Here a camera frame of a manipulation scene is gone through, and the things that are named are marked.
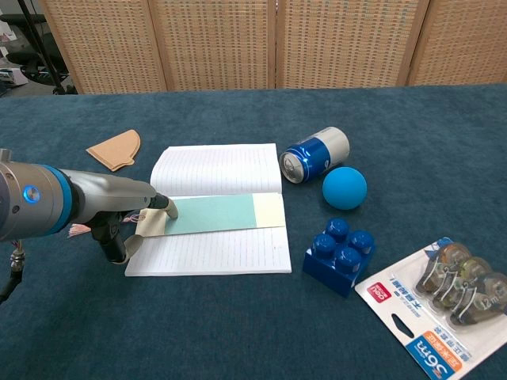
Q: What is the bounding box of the teal cream paper bookmark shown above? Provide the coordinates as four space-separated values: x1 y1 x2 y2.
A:
69 192 287 238

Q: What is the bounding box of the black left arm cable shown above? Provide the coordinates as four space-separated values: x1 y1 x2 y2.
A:
0 241 25 305

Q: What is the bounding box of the blue silver drink can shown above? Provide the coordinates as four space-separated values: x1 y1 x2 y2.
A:
279 126 351 184

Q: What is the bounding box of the black tripod stand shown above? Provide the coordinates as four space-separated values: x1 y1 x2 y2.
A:
19 0 78 95

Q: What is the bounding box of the white box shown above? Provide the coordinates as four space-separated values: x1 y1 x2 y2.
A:
0 67 29 87

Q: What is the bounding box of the blue carpet table cover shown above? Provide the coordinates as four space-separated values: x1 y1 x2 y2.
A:
0 82 507 380

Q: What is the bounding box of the woven folding screen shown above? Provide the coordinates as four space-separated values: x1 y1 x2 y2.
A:
37 0 507 95

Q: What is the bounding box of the open lined notebook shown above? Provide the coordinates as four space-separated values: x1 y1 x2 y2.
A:
124 142 293 278

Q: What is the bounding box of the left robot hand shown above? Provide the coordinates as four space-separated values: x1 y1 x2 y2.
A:
70 168 179 265

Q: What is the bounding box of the blue toy building block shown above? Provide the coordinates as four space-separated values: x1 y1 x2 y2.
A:
302 217 376 298

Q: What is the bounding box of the tan leather piece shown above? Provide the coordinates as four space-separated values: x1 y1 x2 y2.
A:
86 128 142 173

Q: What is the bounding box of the black office chair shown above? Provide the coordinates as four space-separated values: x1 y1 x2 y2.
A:
0 13 71 94

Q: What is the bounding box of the correction tape blister pack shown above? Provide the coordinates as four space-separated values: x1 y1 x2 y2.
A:
354 236 507 379

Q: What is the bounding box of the blue foam ball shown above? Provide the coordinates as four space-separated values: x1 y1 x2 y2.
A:
322 166 368 211

